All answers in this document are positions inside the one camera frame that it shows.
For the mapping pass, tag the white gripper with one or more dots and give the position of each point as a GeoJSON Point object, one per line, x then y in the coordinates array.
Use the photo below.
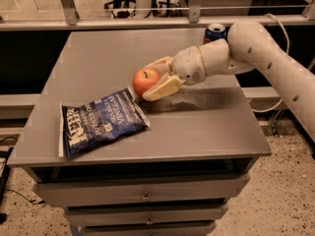
{"type": "Point", "coordinates": [187, 65]}

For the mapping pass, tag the red apple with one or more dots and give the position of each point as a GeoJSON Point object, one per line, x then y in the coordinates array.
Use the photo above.
{"type": "Point", "coordinates": [144, 79]}

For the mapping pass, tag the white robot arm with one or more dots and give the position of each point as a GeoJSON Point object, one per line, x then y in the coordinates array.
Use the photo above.
{"type": "Point", "coordinates": [248, 46]}

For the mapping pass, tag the blue potato chip bag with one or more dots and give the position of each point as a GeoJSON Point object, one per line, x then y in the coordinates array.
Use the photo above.
{"type": "Point", "coordinates": [100, 122]}

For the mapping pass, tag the blue pepsi can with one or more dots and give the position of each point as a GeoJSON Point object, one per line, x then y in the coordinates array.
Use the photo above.
{"type": "Point", "coordinates": [214, 32]}

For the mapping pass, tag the grey drawer cabinet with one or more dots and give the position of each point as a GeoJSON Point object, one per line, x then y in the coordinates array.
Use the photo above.
{"type": "Point", "coordinates": [173, 179]}

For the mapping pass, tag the grey metal railing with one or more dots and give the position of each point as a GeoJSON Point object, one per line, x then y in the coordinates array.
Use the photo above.
{"type": "Point", "coordinates": [90, 14]}

